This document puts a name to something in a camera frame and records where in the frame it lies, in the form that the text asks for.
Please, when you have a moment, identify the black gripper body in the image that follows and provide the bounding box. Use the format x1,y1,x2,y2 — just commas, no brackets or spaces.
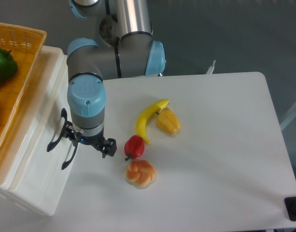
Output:
75,130,105,149

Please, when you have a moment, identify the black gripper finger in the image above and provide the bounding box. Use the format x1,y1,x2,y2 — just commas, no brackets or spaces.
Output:
97,138,117,158
62,121,81,145

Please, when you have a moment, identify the white top drawer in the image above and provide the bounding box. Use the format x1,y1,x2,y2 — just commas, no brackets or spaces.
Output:
9,59,69,192

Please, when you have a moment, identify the white drawer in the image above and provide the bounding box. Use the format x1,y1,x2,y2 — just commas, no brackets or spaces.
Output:
14,142,71,216
9,59,69,192

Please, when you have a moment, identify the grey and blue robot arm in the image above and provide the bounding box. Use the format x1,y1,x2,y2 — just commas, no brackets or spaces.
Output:
61,0,166,156

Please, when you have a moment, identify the white lower drawer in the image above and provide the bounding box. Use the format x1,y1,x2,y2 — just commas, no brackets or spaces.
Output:
14,142,71,216

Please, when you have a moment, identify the white drawer cabinet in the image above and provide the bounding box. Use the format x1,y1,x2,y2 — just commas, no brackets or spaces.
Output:
0,46,70,216

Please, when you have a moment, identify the red toy bell pepper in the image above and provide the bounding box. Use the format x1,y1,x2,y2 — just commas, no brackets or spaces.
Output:
124,135,145,161

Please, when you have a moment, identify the yellow toy banana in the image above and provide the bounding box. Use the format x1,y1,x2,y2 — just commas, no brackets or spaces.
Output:
135,99,169,145

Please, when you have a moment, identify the braided toy bread roll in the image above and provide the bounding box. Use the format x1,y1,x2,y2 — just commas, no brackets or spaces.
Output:
125,160,157,189

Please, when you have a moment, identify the yellow toy corn cob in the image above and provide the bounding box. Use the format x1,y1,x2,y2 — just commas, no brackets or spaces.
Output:
156,107,181,135

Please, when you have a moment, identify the green toy bell pepper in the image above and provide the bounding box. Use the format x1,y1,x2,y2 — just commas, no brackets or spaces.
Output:
0,48,18,83

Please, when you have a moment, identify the orange wicker basket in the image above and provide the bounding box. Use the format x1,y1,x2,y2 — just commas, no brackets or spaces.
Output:
0,22,47,148

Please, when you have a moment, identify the black device at table edge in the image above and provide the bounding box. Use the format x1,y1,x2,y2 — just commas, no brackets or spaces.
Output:
284,196,296,221

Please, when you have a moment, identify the white chair frame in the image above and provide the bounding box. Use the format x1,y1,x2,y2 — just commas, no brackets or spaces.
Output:
280,101,296,131

